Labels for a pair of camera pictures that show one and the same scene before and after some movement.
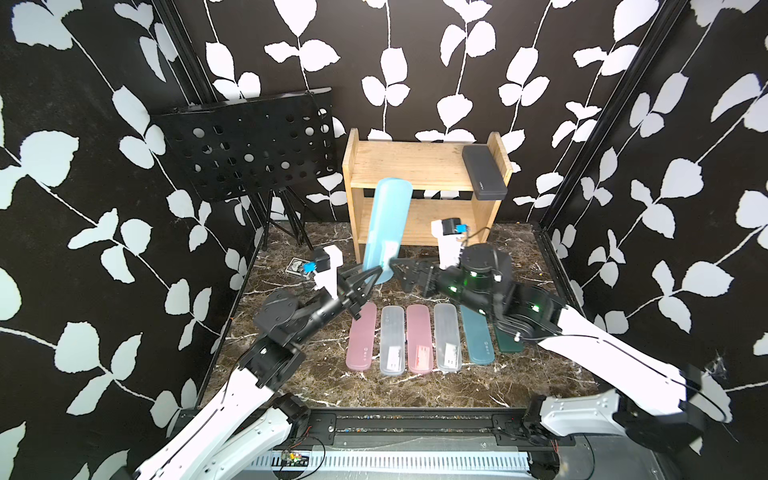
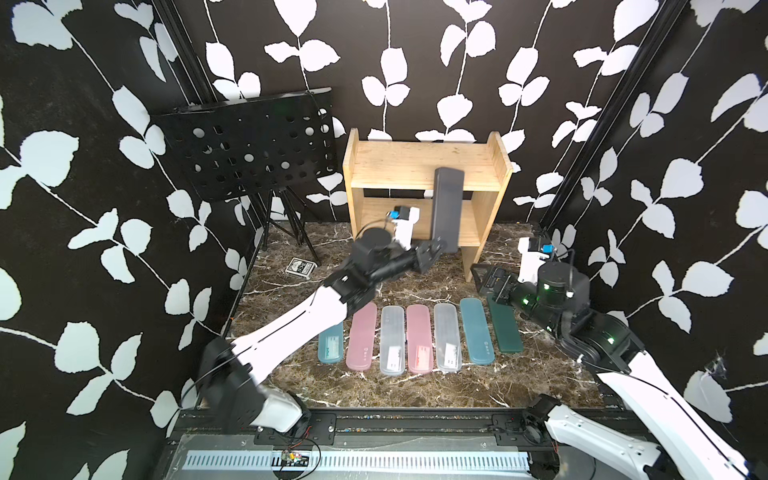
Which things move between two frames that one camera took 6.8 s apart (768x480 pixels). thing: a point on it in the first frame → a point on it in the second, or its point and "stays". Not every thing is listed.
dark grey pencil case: x=486 y=178 → x=448 y=197
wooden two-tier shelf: x=441 y=187 stays
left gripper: x=348 y=296 → x=417 y=257
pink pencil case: x=420 y=358 stays
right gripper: x=410 y=265 → x=507 y=280
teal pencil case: x=478 y=336 stays
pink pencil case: x=362 y=340 stays
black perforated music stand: x=256 y=148 stays
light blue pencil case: x=387 y=226 → x=331 y=345
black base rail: x=411 y=427 stays
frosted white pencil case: x=392 y=340 stays
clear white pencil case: x=449 y=357 stays
